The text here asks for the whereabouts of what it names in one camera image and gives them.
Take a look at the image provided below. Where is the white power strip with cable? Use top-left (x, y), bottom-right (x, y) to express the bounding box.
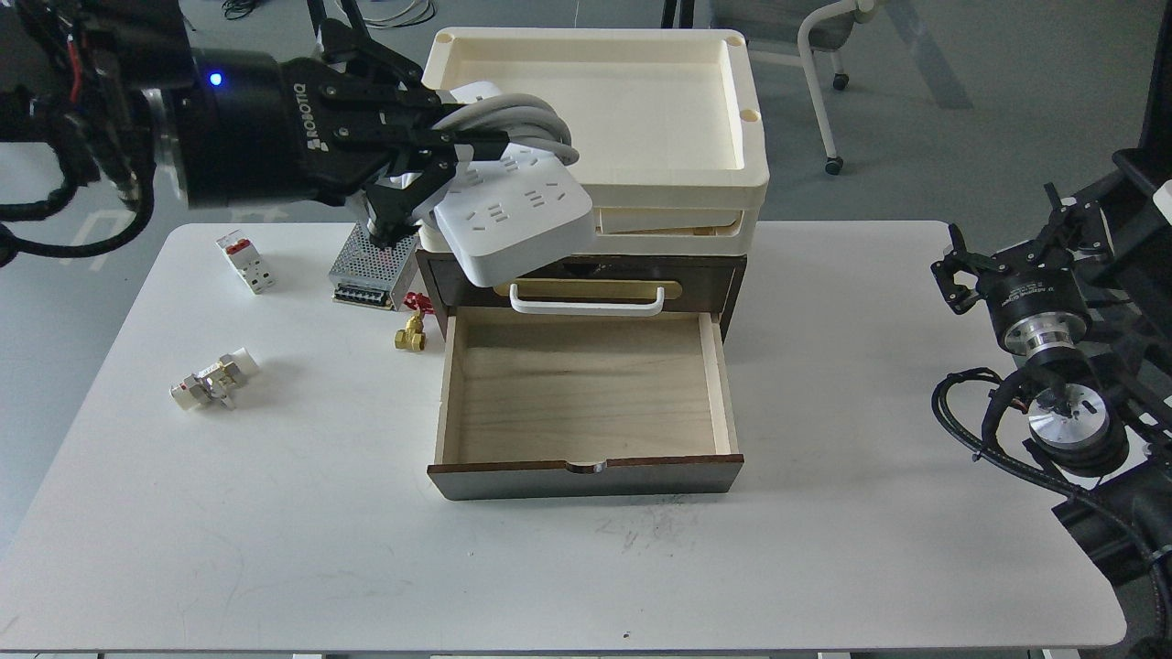
top-left (420, 81), bottom-right (597, 287)

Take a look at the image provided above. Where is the cream plastic stacked tray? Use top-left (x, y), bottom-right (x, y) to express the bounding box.
top-left (423, 27), bottom-right (769, 257)

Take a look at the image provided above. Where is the open wooden drawer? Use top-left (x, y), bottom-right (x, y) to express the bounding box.
top-left (427, 308), bottom-right (744, 501)

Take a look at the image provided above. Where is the white office chair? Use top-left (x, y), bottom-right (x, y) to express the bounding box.
top-left (661, 0), bottom-right (878, 178)

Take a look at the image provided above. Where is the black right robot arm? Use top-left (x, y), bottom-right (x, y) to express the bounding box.
top-left (931, 14), bottom-right (1171, 658)

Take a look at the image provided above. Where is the brass valve with red handle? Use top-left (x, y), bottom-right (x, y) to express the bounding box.
top-left (394, 291), bottom-right (435, 353)

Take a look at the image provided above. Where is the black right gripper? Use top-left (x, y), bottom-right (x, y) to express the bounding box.
top-left (932, 182), bottom-right (1112, 356)

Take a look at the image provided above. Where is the white red circuit breaker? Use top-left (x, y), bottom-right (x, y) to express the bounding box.
top-left (216, 230), bottom-right (275, 295)

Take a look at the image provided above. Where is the silver metal power supply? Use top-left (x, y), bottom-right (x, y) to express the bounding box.
top-left (331, 224), bottom-right (420, 311)

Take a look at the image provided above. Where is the dark wooden cabinet body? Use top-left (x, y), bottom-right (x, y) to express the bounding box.
top-left (416, 250), bottom-right (748, 337)

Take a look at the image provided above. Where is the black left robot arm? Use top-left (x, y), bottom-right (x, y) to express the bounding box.
top-left (4, 1), bottom-right (509, 264)

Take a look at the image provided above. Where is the white drawer handle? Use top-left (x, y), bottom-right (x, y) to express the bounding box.
top-left (509, 284), bottom-right (666, 318)

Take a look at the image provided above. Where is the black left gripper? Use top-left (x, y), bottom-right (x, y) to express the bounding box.
top-left (147, 18), bottom-right (509, 249)

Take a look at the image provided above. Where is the white silver small connector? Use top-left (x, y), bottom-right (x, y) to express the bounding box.
top-left (170, 347), bottom-right (260, 410)

